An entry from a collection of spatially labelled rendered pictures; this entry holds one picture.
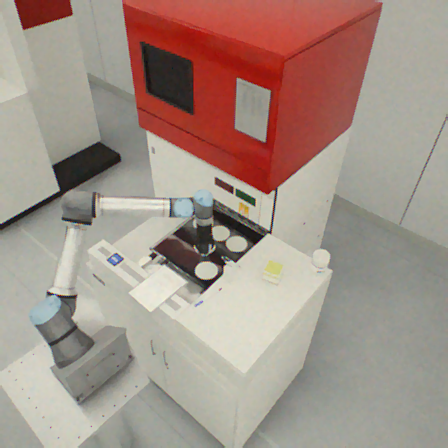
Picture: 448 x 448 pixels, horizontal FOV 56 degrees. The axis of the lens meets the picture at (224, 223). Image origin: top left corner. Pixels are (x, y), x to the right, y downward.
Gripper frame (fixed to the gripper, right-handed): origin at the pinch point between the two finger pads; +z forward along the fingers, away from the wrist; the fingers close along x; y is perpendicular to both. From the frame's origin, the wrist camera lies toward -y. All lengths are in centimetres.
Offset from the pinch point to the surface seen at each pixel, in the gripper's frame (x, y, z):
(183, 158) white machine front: 10, 46, -22
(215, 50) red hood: -5, 25, -84
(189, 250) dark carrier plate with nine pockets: 7.2, 4.4, 1.4
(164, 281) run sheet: 17.2, -18.9, -5.6
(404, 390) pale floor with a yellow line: -114, -28, 91
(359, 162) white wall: -120, 128, 44
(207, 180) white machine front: -2.2, 34.8, -16.0
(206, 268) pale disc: -0.6, -6.8, 1.3
